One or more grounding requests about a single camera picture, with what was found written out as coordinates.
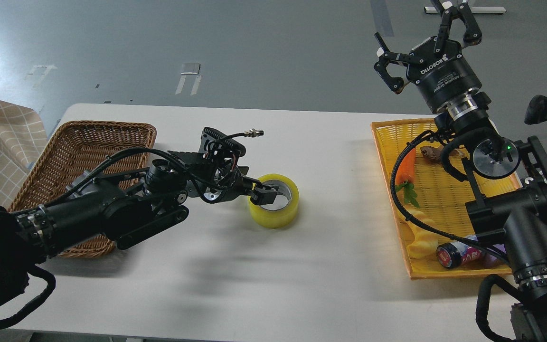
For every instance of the small dark jar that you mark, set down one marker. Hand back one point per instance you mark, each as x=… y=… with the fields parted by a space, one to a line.
x=455 y=254

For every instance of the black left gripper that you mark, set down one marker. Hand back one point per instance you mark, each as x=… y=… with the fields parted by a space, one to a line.
x=237 y=184

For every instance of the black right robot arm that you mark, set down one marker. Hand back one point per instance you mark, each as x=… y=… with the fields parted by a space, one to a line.
x=508 y=178

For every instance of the white stand base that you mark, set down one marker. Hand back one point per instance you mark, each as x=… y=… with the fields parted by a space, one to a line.
x=487 y=8

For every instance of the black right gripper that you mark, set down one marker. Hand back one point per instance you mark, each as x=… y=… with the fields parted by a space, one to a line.
x=444 y=73

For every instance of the yellow plastic basket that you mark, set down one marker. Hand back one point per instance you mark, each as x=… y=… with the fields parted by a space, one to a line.
x=442 y=200

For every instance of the yellow toy croissant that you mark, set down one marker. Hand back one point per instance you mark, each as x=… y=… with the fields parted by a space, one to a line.
x=415 y=242

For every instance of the yellow tape roll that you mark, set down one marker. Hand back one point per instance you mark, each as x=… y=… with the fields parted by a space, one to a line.
x=275 y=215

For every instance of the beige checkered cloth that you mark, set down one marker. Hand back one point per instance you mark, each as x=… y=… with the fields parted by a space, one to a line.
x=22 y=139

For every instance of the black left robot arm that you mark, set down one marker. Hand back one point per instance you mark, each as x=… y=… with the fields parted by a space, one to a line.
x=166 y=182

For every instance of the brown toy animal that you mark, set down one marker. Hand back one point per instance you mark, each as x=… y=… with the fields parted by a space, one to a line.
x=432 y=154

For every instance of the purple foam block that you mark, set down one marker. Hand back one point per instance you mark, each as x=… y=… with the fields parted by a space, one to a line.
x=490 y=261

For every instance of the brown wicker basket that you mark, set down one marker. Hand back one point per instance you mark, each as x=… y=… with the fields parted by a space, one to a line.
x=74 y=156

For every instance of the orange toy carrot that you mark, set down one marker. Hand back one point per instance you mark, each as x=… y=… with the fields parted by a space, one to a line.
x=405 y=179

